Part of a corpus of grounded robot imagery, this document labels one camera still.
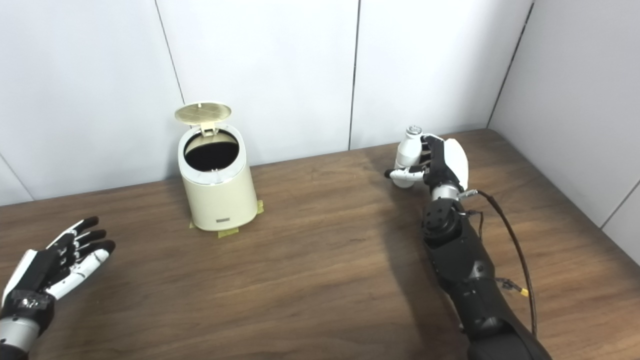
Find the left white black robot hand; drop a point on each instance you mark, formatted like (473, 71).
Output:
(45, 270)

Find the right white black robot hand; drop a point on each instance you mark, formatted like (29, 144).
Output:
(452, 160)

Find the small white plastic bottle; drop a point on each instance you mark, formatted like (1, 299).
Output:
(406, 152)

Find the round cream bin lid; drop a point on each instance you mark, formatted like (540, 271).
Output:
(202, 112)

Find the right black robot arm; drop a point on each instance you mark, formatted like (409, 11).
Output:
(470, 275)

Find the cream-colored trash bin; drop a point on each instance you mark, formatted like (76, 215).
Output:
(220, 200)

